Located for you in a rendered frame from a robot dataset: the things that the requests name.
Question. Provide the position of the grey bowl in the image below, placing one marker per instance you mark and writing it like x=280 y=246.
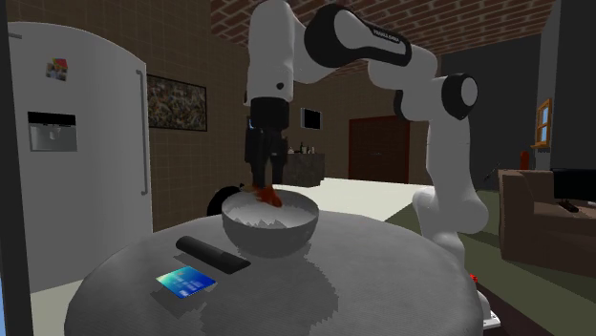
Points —
x=270 y=235

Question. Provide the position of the orange red small object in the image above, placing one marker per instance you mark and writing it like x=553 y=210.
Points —
x=270 y=197

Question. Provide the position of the black round object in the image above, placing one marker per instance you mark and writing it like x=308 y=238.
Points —
x=218 y=201

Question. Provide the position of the wooden framed window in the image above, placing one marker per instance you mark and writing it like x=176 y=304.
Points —
x=543 y=123

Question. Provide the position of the black flat screen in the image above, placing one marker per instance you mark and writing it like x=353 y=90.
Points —
x=575 y=185

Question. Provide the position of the red bottle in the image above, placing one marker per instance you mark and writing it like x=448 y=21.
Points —
x=525 y=160

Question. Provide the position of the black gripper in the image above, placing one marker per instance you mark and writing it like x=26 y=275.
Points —
x=270 y=115

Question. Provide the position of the round grey table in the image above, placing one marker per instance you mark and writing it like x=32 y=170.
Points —
x=354 y=288

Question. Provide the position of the dark framed wall picture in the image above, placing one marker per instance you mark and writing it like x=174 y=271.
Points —
x=177 y=103

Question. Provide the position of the white refrigerator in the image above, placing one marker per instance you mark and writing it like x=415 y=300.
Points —
x=93 y=186

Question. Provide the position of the black wall screen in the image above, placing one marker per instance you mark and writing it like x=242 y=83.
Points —
x=310 y=119

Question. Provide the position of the black remote control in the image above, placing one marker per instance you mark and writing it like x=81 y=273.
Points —
x=212 y=253

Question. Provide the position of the dark counter with bottles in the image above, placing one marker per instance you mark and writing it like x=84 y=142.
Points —
x=305 y=168

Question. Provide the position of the dark red door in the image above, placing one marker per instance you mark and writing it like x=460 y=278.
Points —
x=379 y=150

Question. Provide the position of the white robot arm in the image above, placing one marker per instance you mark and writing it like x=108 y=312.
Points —
x=454 y=153

